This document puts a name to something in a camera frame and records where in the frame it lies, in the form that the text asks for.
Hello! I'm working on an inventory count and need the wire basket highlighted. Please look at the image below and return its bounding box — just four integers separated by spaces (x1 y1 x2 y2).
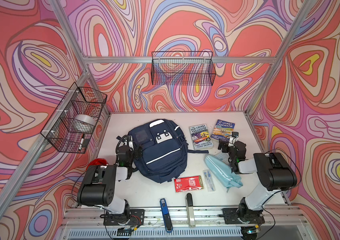
40 83 108 154
151 50 216 86

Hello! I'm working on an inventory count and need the grey treehouse book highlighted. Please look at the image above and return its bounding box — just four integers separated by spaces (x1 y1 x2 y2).
189 124 214 150

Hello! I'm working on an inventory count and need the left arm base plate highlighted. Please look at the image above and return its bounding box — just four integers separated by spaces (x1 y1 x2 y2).
100 209 145 227

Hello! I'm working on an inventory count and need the clear pen pack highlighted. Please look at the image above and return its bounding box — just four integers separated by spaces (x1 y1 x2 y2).
203 170 216 192

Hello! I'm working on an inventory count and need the white tape roll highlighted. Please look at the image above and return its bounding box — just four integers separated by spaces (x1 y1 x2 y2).
73 114 96 134

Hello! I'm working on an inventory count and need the black beige stapler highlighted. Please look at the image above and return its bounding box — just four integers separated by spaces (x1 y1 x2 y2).
186 193 196 228

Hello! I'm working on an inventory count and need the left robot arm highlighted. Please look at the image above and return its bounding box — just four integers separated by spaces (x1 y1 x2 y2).
76 135 138 219

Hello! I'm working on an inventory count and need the navy blue backpack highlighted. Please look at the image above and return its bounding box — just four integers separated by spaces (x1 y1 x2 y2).
127 119 209 184

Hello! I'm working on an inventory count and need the marker in basket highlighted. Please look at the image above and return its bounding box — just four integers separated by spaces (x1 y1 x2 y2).
78 134 85 151

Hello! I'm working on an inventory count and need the grey calculator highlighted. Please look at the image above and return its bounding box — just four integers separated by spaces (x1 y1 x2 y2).
215 153 230 166

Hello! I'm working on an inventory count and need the red cup with markers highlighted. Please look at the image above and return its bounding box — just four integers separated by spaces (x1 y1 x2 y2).
93 158 109 166

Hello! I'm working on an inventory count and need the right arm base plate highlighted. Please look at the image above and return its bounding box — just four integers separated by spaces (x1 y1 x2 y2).
218 208 265 225

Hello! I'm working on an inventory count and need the back wire basket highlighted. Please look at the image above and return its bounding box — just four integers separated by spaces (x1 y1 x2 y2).
151 50 216 86

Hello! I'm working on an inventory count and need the light blue pencil case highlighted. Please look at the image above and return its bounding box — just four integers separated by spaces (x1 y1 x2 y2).
204 155 243 192

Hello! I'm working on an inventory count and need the blue treehouse book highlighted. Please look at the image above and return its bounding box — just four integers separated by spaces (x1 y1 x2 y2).
211 120 235 142

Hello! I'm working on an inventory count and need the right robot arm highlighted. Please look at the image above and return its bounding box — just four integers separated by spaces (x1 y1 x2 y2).
218 132 298 221

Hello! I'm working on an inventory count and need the blue stapler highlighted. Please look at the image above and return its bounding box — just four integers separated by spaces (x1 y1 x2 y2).
160 198 173 233

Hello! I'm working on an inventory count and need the left wire basket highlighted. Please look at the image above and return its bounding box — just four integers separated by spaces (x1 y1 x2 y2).
40 83 108 154

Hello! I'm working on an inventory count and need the red packet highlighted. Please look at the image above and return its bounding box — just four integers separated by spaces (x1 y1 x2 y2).
174 176 204 193

